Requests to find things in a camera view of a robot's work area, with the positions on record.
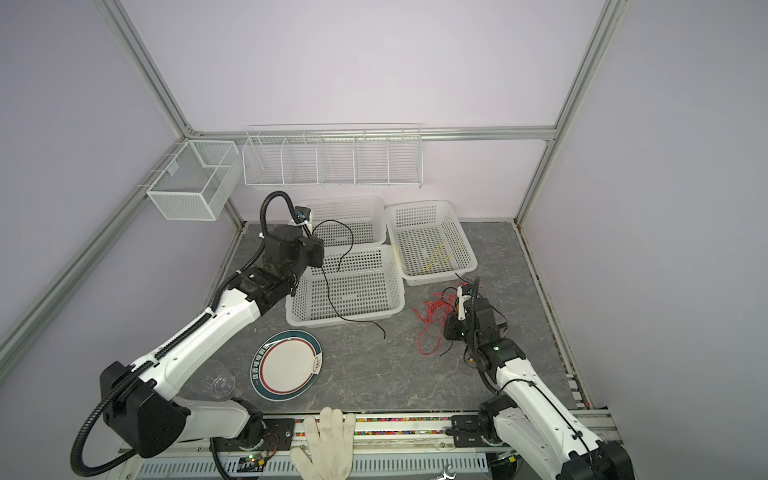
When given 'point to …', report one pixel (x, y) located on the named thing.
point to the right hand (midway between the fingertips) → (451, 317)
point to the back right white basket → (430, 243)
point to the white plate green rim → (285, 365)
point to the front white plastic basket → (355, 283)
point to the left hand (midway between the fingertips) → (315, 238)
